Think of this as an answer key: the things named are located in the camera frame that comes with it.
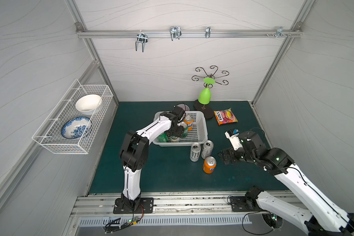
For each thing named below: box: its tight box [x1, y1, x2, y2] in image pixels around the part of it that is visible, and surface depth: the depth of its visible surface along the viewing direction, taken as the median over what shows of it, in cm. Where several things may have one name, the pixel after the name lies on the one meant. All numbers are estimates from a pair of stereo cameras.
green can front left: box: [157, 132, 169, 143], surface depth 93 cm
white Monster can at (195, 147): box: [189, 142, 202, 163], surface depth 82 cm
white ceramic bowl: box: [75, 94, 102, 116], surface depth 73 cm
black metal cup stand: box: [191, 65, 230, 120], surface depth 97 cm
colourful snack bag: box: [213, 107, 239, 126], surface depth 110 cm
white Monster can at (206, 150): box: [201, 139, 214, 160], surface depth 83 cm
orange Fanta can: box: [202, 155, 217, 175], surface depth 80 cm
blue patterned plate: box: [60, 116, 90, 140], surface depth 65 cm
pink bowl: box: [177, 103, 190, 112], surface depth 113 cm
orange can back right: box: [183, 115, 194, 132], surface depth 98 cm
